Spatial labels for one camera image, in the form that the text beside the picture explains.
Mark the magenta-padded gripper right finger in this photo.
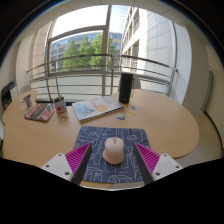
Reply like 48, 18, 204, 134
132, 142, 184, 186

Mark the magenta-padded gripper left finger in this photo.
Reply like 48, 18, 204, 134
40, 142, 93, 185

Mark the beige computer mouse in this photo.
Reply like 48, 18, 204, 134
102, 136, 125, 165

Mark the blue patterned mouse pad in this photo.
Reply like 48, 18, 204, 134
73, 125, 151, 184

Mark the red magazine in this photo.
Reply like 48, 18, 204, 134
23, 102, 56, 123

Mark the white mug with plant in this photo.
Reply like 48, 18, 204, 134
53, 95, 68, 114

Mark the light blue magazine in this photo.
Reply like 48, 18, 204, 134
71, 95, 125, 123

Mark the small blue white can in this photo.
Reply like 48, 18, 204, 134
22, 94, 33, 109

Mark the black printer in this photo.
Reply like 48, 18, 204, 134
0, 80, 18, 111

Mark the black cylindrical flask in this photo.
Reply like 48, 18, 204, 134
118, 71, 134, 104

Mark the metal balcony railing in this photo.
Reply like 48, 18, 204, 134
25, 54, 178, 98

